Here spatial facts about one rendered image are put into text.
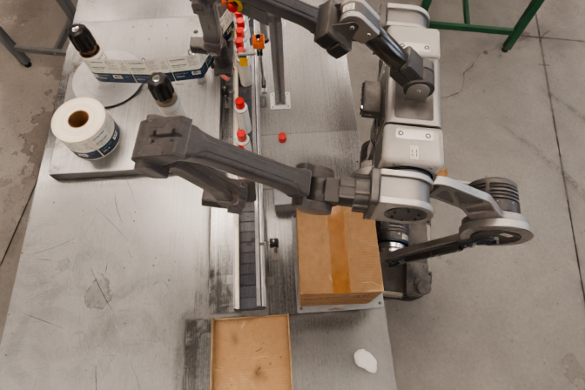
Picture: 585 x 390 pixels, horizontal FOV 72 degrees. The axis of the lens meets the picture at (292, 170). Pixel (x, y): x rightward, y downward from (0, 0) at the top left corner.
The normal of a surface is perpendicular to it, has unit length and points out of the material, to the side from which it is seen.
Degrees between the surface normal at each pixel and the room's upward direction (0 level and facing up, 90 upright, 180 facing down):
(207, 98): 0
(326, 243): 0
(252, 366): 0
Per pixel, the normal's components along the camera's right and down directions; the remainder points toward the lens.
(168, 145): -0.44, -0.31
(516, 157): -0.01, -0.43
